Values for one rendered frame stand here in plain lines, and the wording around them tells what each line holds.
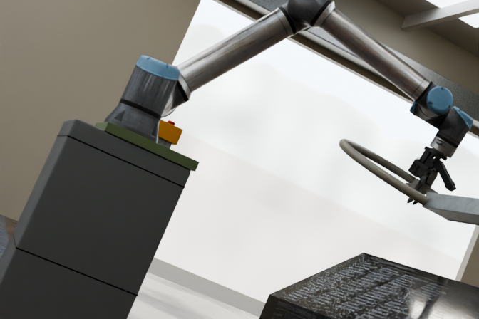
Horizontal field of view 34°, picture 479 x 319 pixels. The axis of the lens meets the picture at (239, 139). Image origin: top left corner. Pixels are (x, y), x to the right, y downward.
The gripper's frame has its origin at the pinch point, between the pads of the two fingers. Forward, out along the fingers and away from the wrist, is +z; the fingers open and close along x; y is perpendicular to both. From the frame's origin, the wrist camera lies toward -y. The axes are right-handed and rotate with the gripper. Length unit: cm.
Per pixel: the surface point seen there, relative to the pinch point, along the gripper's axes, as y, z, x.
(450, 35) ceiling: 297, -129, -632
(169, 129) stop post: 122, 37, -13
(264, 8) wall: 418, -40, -442
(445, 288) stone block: -46, 6, 78
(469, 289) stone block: -52, 2, 80
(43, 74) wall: 517, 138, -298
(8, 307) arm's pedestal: 48, 83, 108
